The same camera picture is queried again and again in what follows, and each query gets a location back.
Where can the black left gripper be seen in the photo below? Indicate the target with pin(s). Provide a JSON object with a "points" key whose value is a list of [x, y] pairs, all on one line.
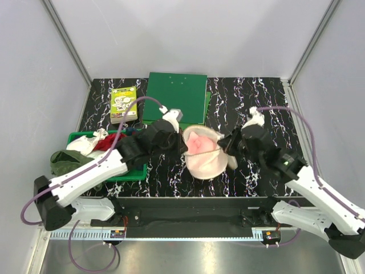
{"points": [[181, 146]]}

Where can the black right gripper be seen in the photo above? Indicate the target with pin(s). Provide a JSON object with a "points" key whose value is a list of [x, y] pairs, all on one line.
{"points": [[227, 143]]}

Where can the pink bra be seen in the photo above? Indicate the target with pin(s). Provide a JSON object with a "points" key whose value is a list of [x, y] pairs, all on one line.
{"points": [[200, 142]]}

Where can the white mesh laundry bag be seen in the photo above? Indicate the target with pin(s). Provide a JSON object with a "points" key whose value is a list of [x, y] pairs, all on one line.
{"points": [[210, 164]]}

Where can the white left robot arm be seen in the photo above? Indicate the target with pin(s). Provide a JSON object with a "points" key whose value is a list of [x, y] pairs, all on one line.
{"points": [[58, 200]]}

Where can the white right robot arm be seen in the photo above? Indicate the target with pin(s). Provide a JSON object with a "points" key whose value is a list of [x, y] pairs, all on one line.
{"points": [[339, 221]]}

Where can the green plastic laundry basket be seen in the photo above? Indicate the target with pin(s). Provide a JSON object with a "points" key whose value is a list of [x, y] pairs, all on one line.
{"points": [[138, 173]]}

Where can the thin green folder underneath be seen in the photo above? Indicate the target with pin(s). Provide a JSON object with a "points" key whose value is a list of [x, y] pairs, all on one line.
{"points": [[207, 100]]}

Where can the dark blue garment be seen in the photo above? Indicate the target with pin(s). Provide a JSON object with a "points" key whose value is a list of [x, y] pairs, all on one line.
{"points": [[130, 131]]}

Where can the green binder folder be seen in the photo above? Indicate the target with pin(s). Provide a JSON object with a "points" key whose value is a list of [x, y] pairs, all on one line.
{"points": [[181, 91]]}

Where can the red garment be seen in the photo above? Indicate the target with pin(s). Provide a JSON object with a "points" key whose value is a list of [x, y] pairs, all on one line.
{"points": [[106, 143]]}

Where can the yellow-green book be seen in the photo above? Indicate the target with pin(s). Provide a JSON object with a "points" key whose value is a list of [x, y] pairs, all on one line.
{"points": [[121, 99]]}

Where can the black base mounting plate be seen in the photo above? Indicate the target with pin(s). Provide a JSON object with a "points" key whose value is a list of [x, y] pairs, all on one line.
{"points": [[190, 217]]}

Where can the white garment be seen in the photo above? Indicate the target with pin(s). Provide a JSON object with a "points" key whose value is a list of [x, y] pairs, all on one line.
{"points": [[85, 142]]}

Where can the olive green garment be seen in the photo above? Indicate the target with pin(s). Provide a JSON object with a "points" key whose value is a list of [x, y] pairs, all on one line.
{"points": [[65, 161]]}

